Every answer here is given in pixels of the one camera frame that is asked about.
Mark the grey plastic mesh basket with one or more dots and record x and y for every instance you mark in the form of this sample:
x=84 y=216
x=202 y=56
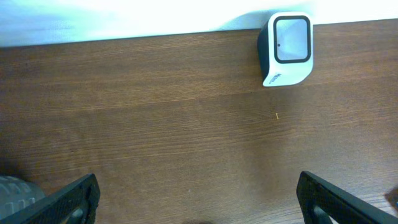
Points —
x=17 y=194

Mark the white barcode scanner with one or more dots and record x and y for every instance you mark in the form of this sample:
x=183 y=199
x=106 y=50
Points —
x=285 y=49

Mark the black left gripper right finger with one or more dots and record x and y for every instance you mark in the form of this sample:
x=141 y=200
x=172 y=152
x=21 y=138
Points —
x=323 y=202

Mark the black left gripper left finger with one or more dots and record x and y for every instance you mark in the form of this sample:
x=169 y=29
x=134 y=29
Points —
x=75 y=203

